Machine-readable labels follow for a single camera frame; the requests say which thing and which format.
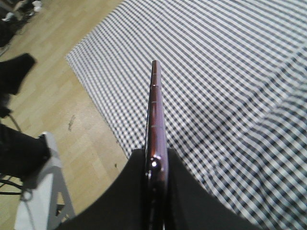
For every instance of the black foldable smartphone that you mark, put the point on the black foldable smartphone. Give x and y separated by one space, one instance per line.
156 163

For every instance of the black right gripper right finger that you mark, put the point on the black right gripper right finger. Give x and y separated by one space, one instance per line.
190 207

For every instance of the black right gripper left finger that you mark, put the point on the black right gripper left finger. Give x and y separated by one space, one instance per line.
121 206

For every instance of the black white checkered bed sheet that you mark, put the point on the black white checkered bed sheet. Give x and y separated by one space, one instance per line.
234 84

